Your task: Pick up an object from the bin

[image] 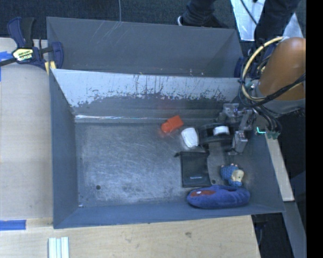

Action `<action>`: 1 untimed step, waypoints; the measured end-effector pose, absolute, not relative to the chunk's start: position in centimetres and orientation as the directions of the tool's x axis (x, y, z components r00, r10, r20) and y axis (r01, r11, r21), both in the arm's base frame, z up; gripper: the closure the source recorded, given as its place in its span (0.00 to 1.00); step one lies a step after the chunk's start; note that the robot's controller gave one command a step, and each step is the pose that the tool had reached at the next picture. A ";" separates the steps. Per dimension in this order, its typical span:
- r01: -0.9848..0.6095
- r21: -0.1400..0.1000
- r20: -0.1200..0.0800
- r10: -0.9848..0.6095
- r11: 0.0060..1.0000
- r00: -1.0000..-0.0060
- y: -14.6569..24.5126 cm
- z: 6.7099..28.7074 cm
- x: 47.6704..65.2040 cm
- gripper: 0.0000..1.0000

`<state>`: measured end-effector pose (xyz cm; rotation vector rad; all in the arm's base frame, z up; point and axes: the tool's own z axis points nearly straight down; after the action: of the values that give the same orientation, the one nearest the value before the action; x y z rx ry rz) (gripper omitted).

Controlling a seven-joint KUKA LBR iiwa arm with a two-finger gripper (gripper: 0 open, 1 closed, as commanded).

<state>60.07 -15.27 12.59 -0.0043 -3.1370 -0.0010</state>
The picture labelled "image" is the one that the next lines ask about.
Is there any grey metal bin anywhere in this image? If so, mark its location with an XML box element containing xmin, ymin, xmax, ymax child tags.
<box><xmin>45</xmin><ymin>16</ymin><xmax>286</xmax><ymax>230</ymax></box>

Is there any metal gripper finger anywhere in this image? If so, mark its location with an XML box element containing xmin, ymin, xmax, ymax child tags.
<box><xmin>232</xmin><ymin>130</ymin><xmax>249</xmax><ymax>154</ymax></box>
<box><xmin>217</xmin><ymin>103</ymin><xmax>239</xmax><ymax>124</ymax></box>

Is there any white rounded plastic piece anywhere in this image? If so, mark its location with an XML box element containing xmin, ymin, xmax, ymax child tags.
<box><xmin>180</xmin><ymin>127</ymin><xmax>200</xmax><ymax>148</ymax></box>

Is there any black tape dispenser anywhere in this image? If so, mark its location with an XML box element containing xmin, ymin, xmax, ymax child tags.
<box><xmin>198</xmin><ymin>122</ymin><xmax>234</xmax><ymax>148</ymax></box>

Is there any blue slipper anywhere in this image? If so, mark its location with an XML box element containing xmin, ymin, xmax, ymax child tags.
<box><xmin>186</xmin><ymin>184</ymin><xmax>251</xmax><ymax>210</ymax></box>

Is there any blue toy hedgehog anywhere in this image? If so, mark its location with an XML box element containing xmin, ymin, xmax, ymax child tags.
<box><xmin>220</xmin><ymin>163</ymin><xmax>245</xmax><ymax>188</ymax></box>

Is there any person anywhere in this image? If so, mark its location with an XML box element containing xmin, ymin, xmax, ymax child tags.
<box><xmin>177</xmin><ymin>0</ymin><xmax>306</xmax><ymax>48</ymax></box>

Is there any black flat pouch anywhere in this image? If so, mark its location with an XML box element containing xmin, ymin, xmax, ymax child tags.
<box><xmin>174</xmin><ymin>150</ymin><xmax>212</xmax><ymax>189</ymax></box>

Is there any orange plastic block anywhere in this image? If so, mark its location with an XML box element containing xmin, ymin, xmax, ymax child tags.
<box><xmin>160</xmin><ymin>114</ymin><xmax>185</xmax><ymax>134</ymax></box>

